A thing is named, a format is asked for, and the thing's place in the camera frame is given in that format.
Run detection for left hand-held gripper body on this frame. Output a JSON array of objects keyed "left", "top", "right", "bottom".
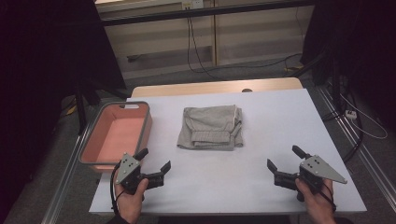
[{"left": 115, "top": 152, "right": 165, "bottom": 196}]

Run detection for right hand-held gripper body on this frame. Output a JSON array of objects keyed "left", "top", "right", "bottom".
[{"left": 273, "top": 154, "right": 348, "bottom": 203}]

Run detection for pink basket with grey rim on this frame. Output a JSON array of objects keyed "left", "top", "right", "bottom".
[{"left": 78, "top": 101, "right": 153, "bottom": 173}]

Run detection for grey pants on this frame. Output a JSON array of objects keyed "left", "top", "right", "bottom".
[{"left": 177, "top": 105, "right": 245, "bottom": 152}]

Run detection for person's right hand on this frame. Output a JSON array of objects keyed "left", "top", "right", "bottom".
[{"left": 294, "top": 177, "right": 338, "bottom": 224}]

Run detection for person's left hand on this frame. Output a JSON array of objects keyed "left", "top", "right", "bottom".
[{"left": 114, "top": 177, "right": 150, "bottom": 224}]

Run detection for white table board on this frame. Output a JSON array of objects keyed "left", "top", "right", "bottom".
[{"left": 89, "top": 88, "right": 368, "bottom": 216}]

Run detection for black stand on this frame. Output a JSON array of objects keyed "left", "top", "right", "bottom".
[{"left": 73, "top": 77, "right": 132, "bottom": 136}]

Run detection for wooden table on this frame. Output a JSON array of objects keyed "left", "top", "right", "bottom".
[{"left": 131, "top": 77, "right": 304, "bottom": 98}]

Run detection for yellow floor tag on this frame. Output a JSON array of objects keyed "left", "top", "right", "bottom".
[{"left": 284, "top": 64, "right": 304, "bottom": 73}]

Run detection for black curtain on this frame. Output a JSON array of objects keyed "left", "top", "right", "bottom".
[
  {"left": 0, "top": 0, "right": 127, "bottom": 216},
  {"left": 300, "top": 0, "right": 396, "bottom": 129}
]

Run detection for black horizontal bar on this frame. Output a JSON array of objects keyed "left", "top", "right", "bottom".
[{"left": 101, "top": 0, "right": 316, "bottom": 28}]

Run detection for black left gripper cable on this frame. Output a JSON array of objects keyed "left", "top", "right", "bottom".
[{"left": 109, "top": 162, "right": 126, "bottom": 217}]

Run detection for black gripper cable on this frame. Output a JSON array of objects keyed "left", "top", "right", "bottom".
[
  {"left": 109, "top": 162, "right": 126, "bottom": 217},
  {"left": 318, "top": 181, "right": 338, "bottom": 214}
]

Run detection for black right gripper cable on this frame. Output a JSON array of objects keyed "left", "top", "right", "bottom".
[{"left": 318, "top": 181, "right": 338, "bottom": 214}]

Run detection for metal floor rail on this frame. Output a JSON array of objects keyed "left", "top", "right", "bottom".
[
  {"left": 316, "top": 85, "right": 396, "bottom": 203},
  {"left": 40, "top": 122, "right": 92, "bottom": 224}
]

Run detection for thick black cable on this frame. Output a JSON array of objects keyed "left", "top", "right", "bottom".
[{"left": 321, "top": 90, "right": 364, "bottom": 164}]

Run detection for white cable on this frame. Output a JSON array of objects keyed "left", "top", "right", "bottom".
[{"left": 339, "top": 92, "right": 389, "bottom": 140}]

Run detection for black floor cable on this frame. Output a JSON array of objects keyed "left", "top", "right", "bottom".
[{"left": 199, "top": 52, "right": 304, "bottom": 75}]

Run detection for black hanging cable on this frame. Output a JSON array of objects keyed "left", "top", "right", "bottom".
[{"left": 186, "top": 17, "right": 225, "bottom": 80}]

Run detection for white wall socket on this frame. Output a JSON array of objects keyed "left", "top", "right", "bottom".
[{"left": 181, "top": 0, "right": 205, "bottom": 10}]

